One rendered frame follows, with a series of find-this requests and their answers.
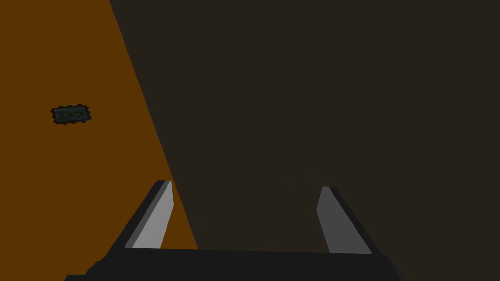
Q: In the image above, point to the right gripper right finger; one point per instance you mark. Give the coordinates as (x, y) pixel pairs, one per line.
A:
(343, 226)

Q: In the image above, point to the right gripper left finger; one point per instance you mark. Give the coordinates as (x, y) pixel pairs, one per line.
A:
(153, 222)

